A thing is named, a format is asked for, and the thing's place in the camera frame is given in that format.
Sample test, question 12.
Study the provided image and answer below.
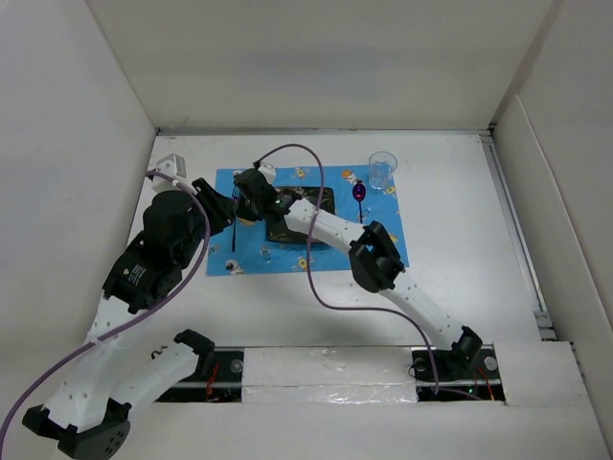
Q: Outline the iridescent rainbow fork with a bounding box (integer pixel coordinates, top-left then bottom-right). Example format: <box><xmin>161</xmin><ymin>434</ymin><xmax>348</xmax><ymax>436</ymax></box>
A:
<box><xmin>231</xmin><ymin>187</ymin><xmax>240</xmax><ymax>252</ymax></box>

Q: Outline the black floral square plate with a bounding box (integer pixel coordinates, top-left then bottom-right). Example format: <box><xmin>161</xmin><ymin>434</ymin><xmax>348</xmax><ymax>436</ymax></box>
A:
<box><xmin>265</xmin><ymin>186</ymin><xmax>335</xmax><ymax>244</ymax></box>

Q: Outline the blue space-print cloth placemat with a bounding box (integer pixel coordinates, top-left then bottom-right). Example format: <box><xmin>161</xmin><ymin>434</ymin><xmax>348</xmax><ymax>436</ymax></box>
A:
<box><xmin>206</xmin><ymin>165</ymin><xmax>409</xmax><ymax>277</ymax></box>

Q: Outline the iridescent purple spoon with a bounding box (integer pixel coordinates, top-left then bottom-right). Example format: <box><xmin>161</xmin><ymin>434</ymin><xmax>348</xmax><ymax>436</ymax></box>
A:
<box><xmin>352</xmin><ymin>179</ymin><xmax>367</xmax><ymax>223</ymax></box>

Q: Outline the clear plastic cup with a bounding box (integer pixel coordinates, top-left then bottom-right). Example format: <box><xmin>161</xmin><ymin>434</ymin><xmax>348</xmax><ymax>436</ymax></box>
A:
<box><xmin>368</xmin><ymin>150</ymin><xmax>397</xmax><ymax>190</ymax></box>

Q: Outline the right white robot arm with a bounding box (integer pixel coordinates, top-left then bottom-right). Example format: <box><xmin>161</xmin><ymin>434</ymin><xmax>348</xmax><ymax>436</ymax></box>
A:
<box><xmin>234</xmin><ymin>164</ymin><xmax>483</xmax><ymax>382</ymax></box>

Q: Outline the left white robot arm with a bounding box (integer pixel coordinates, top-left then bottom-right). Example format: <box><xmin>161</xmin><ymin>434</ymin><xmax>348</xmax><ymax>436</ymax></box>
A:
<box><xmin>22</xmin><ymin>179</ymin><xmax>235</xmax><ymax>459</ymax></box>

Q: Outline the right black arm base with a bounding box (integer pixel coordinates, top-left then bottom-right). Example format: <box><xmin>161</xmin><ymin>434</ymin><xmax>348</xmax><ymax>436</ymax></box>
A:
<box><xmin>408</xmin><ymin>345</ymin><xmax>506</xmax><ymax>403</ymax></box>

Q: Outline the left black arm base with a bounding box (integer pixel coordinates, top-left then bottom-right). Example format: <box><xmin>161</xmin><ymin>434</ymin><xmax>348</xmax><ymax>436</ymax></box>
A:
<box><xmin>156</xmin><ymin>330</ymin><xmax>244</xmax><ymax>403</ymax></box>

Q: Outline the silver foil tape strip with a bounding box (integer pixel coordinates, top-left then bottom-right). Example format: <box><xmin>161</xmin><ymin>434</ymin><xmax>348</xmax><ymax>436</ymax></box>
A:
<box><xmin>241</xmin><ymin>346</ymin><xmax>418</xmax><ymax>405</ymax></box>

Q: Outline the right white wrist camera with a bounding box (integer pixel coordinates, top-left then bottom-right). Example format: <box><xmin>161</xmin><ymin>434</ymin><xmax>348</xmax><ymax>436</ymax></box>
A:
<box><xmin>257</xmin><ymin>162</ymin><xmax>277</xmax><ymax>184</ymax></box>

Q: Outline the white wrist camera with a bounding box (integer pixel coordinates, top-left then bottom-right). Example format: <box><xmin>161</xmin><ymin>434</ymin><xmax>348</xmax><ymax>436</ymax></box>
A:
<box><xmin>154</xmin><ymin>153</ymin><xmax>187</xmax><ymax>178</ymax></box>
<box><xmin>257</xmin><ymin>162</ymin><xmax>277</xmax><ymax>184</ymax></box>

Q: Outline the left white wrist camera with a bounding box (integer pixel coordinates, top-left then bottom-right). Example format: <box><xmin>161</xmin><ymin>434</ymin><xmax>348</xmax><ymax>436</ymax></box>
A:
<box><xmin>154</xmin><ymin>153</ymin><xmax>187</xmax><ymax>178</ymax></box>

